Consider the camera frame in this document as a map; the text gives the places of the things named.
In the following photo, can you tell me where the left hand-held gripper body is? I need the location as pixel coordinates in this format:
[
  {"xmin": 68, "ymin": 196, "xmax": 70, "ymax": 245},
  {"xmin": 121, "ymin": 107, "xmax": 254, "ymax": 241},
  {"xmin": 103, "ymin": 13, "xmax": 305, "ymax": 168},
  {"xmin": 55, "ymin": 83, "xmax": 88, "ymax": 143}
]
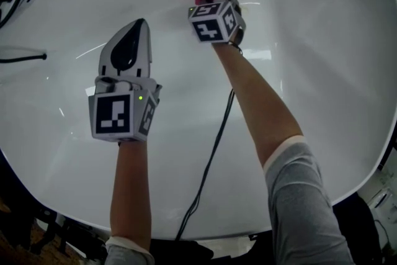
[{"xmin": 87, "ymin": 75, "xmax": 163, "ymax": 143}]

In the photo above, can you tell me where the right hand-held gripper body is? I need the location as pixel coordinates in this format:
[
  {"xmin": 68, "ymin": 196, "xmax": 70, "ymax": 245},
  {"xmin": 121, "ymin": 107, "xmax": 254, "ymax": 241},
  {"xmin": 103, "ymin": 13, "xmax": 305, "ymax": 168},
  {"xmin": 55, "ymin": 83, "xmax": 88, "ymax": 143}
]
[{"xmin": 187, "ymin": 0, "xmax": 248, "ymax": 45}]

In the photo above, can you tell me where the person's left forearm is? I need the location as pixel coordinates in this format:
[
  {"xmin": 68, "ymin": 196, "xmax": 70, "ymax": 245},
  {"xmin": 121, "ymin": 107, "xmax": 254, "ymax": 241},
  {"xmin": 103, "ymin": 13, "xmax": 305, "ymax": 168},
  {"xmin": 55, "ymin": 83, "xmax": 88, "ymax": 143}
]
[{"xmin": 110, "ymin": 138, "xmax": 156, "ymax": 246}]

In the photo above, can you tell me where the person's right forearm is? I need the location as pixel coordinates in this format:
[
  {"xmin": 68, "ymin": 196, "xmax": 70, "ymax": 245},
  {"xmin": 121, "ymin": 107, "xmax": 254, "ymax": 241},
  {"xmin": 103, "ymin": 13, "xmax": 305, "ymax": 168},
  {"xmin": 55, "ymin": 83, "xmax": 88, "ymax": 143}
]
[{"xmin": 212, "ymin": 38, "xmax": 305, "ymax": 169}]

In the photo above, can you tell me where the black wrist band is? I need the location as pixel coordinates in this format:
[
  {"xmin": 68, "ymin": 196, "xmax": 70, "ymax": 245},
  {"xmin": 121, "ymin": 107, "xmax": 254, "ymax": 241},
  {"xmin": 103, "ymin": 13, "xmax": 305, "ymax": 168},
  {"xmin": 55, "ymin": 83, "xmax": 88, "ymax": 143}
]
[{"xmin": 228, "ymin": 39, "xmax": 244, "ymax": 55}]

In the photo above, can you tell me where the grey left shirt sleeve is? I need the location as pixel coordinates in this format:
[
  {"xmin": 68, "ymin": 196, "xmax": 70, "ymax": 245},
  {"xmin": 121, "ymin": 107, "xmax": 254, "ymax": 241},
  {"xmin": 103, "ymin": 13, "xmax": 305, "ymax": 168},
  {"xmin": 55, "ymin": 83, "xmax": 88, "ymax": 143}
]
[{"xmin": 104, "ymin": 235, "xmax": 156, "ymax": 265}]

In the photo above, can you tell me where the grey shirt sleeve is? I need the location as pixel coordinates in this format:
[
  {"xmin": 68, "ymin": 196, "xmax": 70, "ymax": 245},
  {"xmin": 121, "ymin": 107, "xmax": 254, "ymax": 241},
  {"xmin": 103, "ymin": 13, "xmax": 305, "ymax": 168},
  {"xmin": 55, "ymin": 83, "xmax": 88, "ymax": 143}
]
[
  {"xmin": 104, "ymin": 235, "xmax": 156, "ymax": 265},
  {"xmin": 263, "ymin": 135, "xmax": 356, "ymax": 265}
]

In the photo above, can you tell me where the grey right shirt sleeve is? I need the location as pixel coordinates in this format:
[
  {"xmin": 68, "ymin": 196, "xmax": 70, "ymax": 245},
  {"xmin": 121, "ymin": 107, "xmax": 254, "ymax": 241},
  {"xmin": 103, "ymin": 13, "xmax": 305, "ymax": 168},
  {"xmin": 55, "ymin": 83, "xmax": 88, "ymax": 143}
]
[{"xmin": 263, "ymin": 135, "xmax": 356, "ymax": 265}]

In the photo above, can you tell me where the white appliance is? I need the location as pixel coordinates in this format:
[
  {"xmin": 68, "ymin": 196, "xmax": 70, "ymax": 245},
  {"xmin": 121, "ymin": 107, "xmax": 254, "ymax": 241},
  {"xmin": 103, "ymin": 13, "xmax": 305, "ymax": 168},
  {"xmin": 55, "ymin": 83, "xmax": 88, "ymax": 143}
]
[{"xmin": 365, "ymin": 161, "xmax": 397, "ymax": 221}]

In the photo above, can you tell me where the black cable with plug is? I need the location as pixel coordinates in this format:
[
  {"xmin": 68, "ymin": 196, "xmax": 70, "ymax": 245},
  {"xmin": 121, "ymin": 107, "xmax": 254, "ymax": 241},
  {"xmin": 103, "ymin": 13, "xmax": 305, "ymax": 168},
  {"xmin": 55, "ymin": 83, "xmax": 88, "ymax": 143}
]
[{"xmin": 0, "ymin": 52, "xmax": 48, "ymax": 64}]

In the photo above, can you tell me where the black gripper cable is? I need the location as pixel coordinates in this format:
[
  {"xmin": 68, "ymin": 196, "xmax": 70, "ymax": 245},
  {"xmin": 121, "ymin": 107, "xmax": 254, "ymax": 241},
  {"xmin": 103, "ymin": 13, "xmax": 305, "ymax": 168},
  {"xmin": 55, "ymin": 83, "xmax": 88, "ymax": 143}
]
[{"xmin": 174, "ymin": 88, "xmax": 236, "ymax": 242}]

